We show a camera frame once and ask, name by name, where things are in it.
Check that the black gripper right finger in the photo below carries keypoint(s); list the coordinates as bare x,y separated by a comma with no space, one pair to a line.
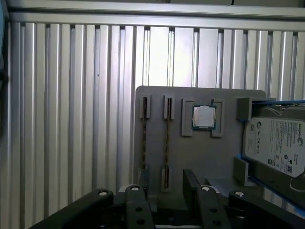
210,210

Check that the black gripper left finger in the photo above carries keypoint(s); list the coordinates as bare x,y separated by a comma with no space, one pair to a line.
137,210

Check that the grey parts rack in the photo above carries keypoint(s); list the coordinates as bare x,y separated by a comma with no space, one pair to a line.
202,152

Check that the hard disk in blue carrier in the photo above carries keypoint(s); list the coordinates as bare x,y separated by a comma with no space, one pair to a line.
274,148

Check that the silver CPU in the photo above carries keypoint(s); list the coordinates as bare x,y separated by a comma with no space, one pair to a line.
204,118

